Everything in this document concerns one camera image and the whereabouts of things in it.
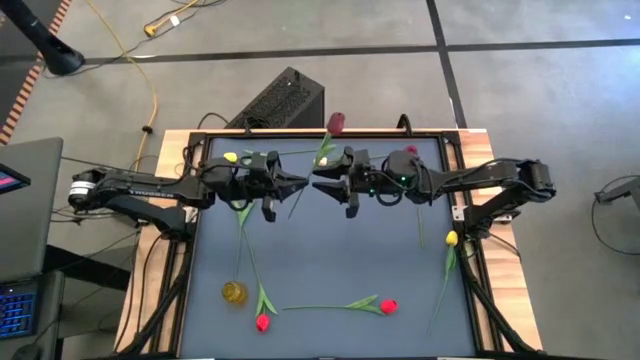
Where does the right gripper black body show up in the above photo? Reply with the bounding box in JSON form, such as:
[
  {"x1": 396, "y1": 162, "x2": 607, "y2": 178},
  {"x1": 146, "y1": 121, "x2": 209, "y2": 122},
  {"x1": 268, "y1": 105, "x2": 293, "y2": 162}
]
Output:
[{"x1": 342, "y1": 146, "x2": 389, "y2": 219}]

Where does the black floor cable loop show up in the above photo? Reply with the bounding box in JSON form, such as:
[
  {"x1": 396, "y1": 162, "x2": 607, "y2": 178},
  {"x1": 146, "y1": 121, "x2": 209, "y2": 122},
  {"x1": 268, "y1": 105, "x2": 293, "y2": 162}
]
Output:
[{"x1": 590, "y1": 174, "x2": 640, "y2": 257}]

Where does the yellow glass vase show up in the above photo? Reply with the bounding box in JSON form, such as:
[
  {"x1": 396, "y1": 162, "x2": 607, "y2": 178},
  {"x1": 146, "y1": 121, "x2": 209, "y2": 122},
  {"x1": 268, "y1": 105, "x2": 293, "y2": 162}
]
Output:
[{"x1": 221, "y1": 280, "x2": 249, "y2": 305}]

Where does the black aluminium table frame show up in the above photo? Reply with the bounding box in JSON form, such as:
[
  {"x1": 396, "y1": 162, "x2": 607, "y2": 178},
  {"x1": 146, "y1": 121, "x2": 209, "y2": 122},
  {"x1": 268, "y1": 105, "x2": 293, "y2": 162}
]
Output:
[{"x1": 117, "y1": 128, "x2": 539, "y2": 357}]

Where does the yellow floor cable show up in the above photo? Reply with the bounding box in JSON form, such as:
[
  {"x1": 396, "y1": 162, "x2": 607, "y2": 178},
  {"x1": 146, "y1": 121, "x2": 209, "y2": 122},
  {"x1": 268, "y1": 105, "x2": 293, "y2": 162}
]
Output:
[{"x1": 84, "y1": 0, "x2": 160, "y2": 174}]

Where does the black stand pole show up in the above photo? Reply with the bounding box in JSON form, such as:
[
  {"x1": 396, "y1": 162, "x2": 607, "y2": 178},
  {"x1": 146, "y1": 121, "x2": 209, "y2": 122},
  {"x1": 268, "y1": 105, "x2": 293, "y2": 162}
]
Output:
[{"x1": 0, "y1": 0, "x2": 86, "y2": 77}]

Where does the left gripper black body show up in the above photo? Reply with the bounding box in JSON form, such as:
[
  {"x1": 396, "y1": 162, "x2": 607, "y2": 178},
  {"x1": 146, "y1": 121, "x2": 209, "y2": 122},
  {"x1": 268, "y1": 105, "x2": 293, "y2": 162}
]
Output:
[{"x1": 234, "y1": 149, "x2": 290, "y2": 223}]

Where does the backlit keyboard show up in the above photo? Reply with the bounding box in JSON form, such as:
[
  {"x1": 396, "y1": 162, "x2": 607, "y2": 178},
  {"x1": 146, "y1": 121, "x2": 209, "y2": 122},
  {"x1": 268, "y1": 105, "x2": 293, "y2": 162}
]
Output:
[{"x1": 0, "y1": 287, "x2": 39, "y2": 341}]

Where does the blue-grey table mat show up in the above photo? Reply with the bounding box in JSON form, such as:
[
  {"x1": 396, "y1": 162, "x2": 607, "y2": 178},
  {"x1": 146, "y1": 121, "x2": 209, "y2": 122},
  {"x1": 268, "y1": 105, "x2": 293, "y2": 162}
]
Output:
[{"x1": 179, "y1": 137, "x2": 476, "y2": 359}]

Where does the grey desk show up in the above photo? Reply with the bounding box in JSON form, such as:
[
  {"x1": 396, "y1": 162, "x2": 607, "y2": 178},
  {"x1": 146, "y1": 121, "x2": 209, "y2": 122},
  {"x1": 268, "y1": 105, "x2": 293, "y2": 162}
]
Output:
[{"x1": 0, "y1": 137, "x2": 65, "y2": 284}]

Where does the small screen with pink display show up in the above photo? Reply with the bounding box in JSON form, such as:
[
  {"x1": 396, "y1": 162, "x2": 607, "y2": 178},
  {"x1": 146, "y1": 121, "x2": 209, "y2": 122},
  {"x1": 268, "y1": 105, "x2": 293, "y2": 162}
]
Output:
[{"x1": 0, "y1": 163, "x2": 32, "y2": 196}]

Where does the black computer tower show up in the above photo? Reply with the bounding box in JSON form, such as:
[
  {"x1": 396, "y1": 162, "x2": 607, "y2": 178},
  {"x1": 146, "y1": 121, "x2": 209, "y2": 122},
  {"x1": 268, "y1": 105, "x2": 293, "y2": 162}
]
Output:
[{"x1": 224, "y1": 66, "x2": 326, "y2": 130}]

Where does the yellow artificial tulip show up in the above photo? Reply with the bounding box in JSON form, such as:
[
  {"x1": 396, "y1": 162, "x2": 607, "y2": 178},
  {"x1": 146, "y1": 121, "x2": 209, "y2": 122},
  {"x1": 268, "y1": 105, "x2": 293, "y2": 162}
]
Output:
[
  {"x1": 425, "y1": 229, "x2": 460, "y2": 337},
  {"x1": 223, "y1": 147, "x2": 319, "y2": 165}
]

